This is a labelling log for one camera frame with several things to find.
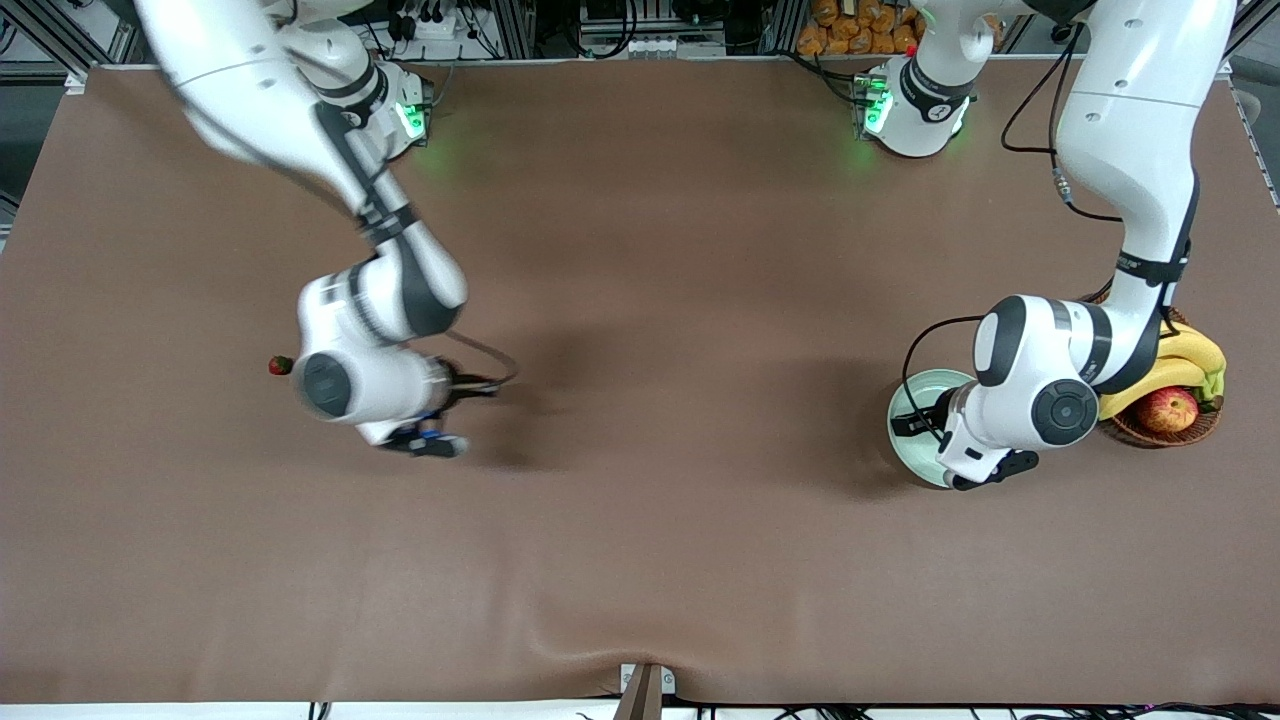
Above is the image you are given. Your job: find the light green round plate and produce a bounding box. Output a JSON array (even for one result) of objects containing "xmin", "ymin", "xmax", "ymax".
[{"xmin": 887, "ymin": 369, "xmax": 977, "ymax": 490}]

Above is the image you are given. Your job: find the brown table cloth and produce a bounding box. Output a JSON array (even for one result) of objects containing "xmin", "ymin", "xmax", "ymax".
[{"xmin": 0, "ymin": 58, "xmax": 1280, "ymax": 707}]

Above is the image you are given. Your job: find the brown wicker basket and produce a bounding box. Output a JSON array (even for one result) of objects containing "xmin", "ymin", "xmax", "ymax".
[{"xmin": 1085, "ymin": 289, "xmax": 1223, "ymax": 448}]

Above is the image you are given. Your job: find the red apple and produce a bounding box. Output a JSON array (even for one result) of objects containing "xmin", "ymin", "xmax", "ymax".
[{"xmin": 1137, "ymin": 387, "xmax": 1200, "ymax": 435}]

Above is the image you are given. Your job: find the metal table clamp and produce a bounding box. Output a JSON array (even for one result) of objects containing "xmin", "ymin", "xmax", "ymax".
[{"xmin": 619, "ymin": 663, "xmax": 677, "ymax": 720}]

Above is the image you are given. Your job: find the white power strip with plugs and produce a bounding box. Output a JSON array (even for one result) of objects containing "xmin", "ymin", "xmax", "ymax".
[{"xmin": 385, "ymin": 0, "xmax": 471, "ymax": 47}]

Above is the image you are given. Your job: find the long white power strip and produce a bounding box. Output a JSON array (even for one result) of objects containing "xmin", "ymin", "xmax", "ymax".
[{"xmin": 580, "ymin": 33, "xmax": 728, "ymax": 60}]

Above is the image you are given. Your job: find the pile of orange buns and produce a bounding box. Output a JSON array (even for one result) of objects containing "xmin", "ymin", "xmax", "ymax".
[{"xmin": 797, "ymin": 0, "xmax": 1002, "ymax": 57}]

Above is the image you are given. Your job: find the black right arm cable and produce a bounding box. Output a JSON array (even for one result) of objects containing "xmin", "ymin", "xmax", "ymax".
[{"xmin": 444, "ymin": 329, "xmax": 520, "ymax": 388}]

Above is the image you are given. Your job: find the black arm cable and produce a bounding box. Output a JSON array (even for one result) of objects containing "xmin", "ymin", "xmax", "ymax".
[
  {"xmin": 444, "ymin": 329, "xmax": 520, "ymax": 388},
  {"xmin": 902, "ymin": 20, "xmax": 1127, "ymax": 442}
]

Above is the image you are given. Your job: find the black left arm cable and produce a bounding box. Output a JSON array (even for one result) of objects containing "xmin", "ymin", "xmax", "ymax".
[{"xmin": 902, "ymin": 20, "xmax": 1127, "ymax": 442}]

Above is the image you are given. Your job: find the aluminium extrusion frame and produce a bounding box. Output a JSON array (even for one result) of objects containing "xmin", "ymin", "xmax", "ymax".
[{"xmin": 0, "ymin": 0, "xmax": 1280, "ymax": 96}]

